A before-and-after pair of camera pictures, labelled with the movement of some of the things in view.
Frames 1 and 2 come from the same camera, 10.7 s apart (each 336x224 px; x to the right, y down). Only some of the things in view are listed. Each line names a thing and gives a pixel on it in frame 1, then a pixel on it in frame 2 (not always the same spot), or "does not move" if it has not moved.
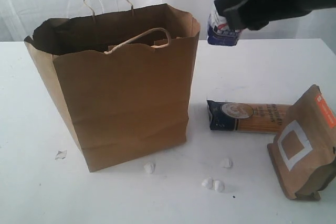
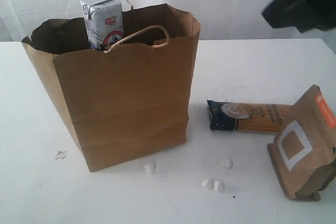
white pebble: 227,163 does not move
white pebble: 149,167 does not move
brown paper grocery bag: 124,80 does not move
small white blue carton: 219,32 → 103,13
